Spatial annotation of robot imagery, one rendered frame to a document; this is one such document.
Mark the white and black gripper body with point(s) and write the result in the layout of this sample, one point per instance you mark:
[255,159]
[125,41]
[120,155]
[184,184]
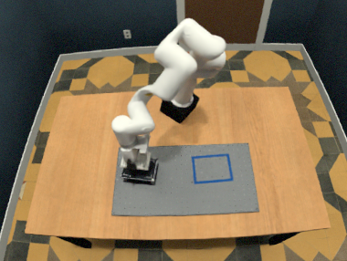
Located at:
[129,154]

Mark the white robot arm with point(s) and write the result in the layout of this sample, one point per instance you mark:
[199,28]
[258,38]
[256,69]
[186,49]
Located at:
[207,53]

